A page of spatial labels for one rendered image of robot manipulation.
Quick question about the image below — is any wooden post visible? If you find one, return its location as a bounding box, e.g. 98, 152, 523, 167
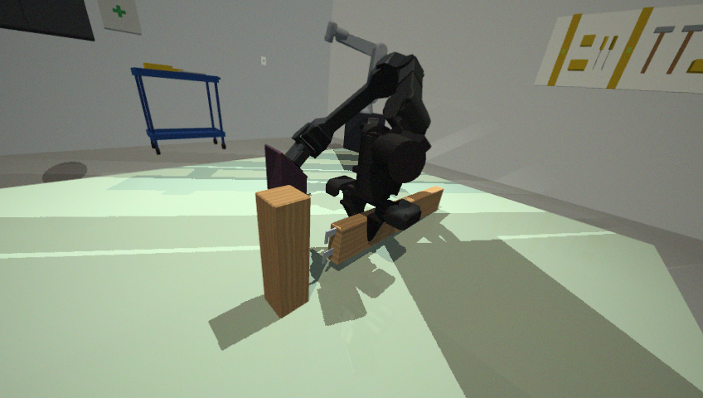
255, 185, 311, 318

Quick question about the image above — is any brown wooden board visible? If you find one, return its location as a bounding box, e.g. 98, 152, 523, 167
322, 186, 444, 265

